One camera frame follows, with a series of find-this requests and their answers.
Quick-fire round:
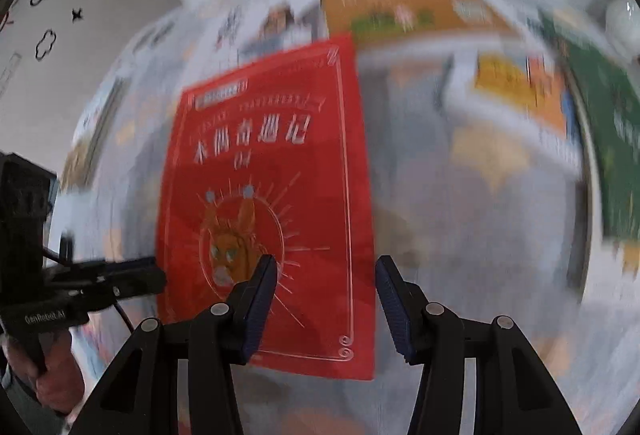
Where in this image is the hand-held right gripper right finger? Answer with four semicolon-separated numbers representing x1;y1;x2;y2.
375;255;583;435

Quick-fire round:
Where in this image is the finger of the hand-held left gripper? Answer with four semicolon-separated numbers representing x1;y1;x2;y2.
60;267;168;313
75;257;156;277

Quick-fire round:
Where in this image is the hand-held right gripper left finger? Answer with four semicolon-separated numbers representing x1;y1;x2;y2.
67;254;279;435

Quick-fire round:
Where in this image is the red book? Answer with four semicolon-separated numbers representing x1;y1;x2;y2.
156;32;377;382

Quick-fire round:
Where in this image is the person's left forearm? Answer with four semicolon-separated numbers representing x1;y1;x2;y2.
0;365;66;435

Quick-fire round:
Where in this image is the person's left hand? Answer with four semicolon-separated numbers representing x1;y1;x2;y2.
7;330;86;416

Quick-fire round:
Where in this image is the white book yellow honeycomb print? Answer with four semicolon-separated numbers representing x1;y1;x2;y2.
570;155;640;311

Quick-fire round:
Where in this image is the yellow chick cartoon book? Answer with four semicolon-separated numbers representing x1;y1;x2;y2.
445;50;583;176

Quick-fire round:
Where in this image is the white comic panel book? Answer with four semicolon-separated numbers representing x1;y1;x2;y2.
212;0;328;63

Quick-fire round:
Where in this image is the dark green insect book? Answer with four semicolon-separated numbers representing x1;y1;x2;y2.
540;8;640;246

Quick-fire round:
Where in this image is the white ribbed vase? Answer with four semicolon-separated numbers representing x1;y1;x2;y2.
602;0;640;38

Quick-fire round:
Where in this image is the black cable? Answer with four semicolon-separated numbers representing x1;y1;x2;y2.
42;235;136;333

